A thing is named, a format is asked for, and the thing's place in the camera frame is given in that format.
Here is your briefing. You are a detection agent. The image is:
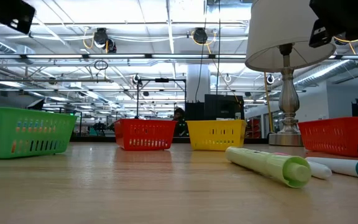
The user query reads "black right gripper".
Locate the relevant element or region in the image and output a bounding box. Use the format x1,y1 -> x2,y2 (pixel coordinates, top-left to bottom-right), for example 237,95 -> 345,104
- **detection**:
308,0 -> 358,48

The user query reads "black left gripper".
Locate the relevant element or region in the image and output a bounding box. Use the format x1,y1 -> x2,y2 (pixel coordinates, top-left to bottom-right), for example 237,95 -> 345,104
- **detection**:
0,0 -> 37,70

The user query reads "light green fat highlighter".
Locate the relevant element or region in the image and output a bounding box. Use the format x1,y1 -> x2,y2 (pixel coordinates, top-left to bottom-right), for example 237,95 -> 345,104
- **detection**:
224,146 -> 312,189

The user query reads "green plastic basket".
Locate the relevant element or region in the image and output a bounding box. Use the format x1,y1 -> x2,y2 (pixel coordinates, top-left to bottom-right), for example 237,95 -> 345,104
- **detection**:
0,107 -> 77,159

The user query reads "table lamp white shade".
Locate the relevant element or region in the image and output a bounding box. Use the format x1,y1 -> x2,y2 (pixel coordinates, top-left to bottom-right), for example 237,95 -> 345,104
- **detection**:
244,0 -> 337,147

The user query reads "red plastic basket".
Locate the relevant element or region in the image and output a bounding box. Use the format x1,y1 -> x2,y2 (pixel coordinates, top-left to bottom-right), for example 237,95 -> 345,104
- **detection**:
114,118 -> 178,152
297,116 -> 358,158

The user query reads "red storage shelf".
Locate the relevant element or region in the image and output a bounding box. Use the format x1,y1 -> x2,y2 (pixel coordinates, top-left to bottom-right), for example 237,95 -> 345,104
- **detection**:
246,117 -> 262,139

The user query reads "black monitor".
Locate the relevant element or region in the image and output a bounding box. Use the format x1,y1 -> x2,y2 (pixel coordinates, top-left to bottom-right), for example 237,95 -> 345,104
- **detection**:
203,93 -> 245,121

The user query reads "yellow plastic basket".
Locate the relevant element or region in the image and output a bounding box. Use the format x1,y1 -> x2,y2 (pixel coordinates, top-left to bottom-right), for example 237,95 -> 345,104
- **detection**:
186,119 -> 247,152

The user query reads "black cabinet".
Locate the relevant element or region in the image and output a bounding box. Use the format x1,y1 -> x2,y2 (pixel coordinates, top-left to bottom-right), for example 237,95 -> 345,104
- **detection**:
183,101 -> 205,136

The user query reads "person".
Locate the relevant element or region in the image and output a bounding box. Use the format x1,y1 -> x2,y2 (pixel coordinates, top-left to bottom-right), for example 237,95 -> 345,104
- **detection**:
172,106 -> 188,138

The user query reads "silver ventilation duct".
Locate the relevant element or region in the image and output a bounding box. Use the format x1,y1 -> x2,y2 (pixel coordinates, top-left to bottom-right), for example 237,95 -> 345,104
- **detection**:
292,59 -> 358,88

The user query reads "yellow cable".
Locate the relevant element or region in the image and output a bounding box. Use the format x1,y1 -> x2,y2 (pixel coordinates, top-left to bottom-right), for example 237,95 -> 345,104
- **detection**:
262,72 -> 275,134

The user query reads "black metal rig frame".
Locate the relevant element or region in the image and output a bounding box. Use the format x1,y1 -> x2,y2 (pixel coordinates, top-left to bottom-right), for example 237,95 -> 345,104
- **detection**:
136,77 -> 188,121

